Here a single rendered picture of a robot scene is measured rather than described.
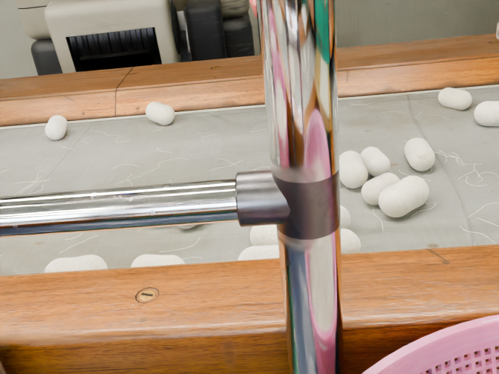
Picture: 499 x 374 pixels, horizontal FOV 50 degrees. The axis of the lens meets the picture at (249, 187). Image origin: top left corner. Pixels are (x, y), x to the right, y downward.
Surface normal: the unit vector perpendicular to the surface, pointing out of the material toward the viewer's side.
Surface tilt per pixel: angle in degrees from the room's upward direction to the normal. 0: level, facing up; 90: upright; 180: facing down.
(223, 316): 0
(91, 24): 98
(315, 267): 90
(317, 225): 90
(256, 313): 0
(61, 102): 45
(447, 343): 75
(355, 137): 0
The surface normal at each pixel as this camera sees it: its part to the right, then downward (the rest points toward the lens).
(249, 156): -0.10, -0.87
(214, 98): -0.09, -0.28
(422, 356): 0.39, 0.15
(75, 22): 0.07, 0.59
